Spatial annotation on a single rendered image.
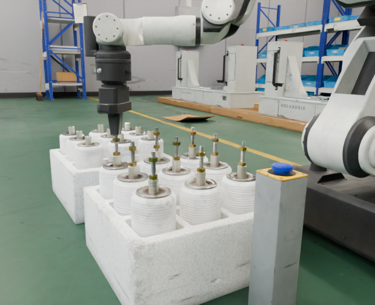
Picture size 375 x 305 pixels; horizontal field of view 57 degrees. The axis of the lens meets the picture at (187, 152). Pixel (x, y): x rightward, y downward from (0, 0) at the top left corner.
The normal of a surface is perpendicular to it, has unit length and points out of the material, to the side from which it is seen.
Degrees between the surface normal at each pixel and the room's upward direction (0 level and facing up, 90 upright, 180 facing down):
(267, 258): 90
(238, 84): 90
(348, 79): 90
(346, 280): 0
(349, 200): 46
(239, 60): 90
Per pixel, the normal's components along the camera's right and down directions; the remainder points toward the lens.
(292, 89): -0.89, 0.09
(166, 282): 0.50, 0.21
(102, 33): 0.00, 0.23
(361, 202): -0.63, -0.61
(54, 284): 0.01, -0.97
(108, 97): -0.23, 0.22
